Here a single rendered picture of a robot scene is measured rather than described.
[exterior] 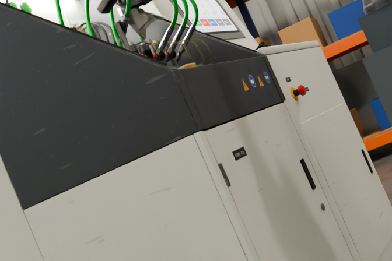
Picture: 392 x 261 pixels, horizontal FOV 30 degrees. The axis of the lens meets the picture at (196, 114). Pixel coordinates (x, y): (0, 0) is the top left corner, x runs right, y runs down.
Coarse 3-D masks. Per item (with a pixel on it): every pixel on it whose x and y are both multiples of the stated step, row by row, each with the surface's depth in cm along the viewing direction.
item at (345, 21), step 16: (240, 0) 817; (336, 16) 720; (352, 16) 716; (256, 32) 814; (288, 32) 737; (304, 32) 732; (320, 32) 762; (336, 32) 721; (352, 32) 717; (336, 48) 708; (352, 48) 782; (352, 112) 746; (384, 112) 718; (384, 128) 720; (368, 144) 707
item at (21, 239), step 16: (0, 160) 199; (0, 176) 200; (0, 192) 201; (0, 208) 201; (16, 208) 199; (0, 224) 202; (16, 224) 200; (0, 240) 203; (16, 240) 200; (32, 240) 198; (0, 256) 204; (16, 256) 201; (32, 256) 199
